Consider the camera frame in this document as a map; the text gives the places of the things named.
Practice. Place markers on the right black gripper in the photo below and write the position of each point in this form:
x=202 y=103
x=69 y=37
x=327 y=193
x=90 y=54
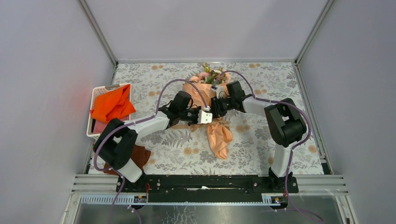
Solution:
x=215 y=108

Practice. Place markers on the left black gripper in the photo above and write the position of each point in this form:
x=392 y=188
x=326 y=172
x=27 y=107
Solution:
x=196 y=109

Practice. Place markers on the tan satin ribbon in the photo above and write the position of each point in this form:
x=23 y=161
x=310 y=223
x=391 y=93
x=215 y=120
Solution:
x=194 y=127

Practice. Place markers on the beige kraft wrapping paper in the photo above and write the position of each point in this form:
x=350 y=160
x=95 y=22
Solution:
x=218 y=133

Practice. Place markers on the pink fake flower bouquet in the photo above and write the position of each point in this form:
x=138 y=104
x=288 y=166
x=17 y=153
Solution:
x=210 y=75

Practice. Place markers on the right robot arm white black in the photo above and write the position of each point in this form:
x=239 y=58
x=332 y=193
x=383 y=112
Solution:
x=285 y=121

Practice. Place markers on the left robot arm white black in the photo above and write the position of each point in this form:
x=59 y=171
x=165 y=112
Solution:
x=116 y=143

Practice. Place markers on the floral patterned table mat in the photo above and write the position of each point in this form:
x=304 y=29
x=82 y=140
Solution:
x=182 y=152

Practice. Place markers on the brown cloth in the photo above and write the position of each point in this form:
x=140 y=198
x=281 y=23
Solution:
x=139 y=156

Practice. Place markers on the orange cloth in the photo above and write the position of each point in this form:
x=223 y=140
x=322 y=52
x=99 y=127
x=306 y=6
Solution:
x=113 y=104

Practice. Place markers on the white plastic basket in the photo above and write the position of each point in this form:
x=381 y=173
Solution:
x=94 y=127

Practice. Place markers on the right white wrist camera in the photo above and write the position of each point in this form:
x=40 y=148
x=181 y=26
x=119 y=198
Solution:
x=220 y=90

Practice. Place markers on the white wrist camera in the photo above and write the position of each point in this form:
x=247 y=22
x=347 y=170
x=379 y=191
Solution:
x=220 y=90
x=204 y=116

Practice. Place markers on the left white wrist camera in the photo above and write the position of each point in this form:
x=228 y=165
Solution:
x=204 y=116

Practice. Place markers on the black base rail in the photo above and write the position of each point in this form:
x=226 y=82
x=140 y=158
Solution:
x=208 y=188

